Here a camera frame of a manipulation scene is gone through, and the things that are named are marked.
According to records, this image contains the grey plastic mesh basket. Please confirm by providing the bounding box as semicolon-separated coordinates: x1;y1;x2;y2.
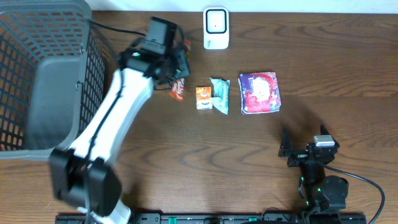
1;0;105;161

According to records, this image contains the purple red snack packet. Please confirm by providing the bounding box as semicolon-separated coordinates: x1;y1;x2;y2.
238;72;281;114

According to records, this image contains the teal packet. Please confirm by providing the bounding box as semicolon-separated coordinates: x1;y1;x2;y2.
210;78;230;114

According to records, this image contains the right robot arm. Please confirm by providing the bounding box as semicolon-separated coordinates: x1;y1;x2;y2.
278;125;349;212

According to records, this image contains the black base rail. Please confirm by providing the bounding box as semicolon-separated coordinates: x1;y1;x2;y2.
55;212;368;224

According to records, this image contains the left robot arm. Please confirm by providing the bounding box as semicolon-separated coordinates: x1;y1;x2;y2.
49;45;190;223

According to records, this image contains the orange red chip bag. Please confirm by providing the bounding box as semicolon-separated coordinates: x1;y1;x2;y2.
169;40;191;102

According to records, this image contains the small orange box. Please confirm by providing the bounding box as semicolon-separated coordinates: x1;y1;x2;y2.
196;86;213;110

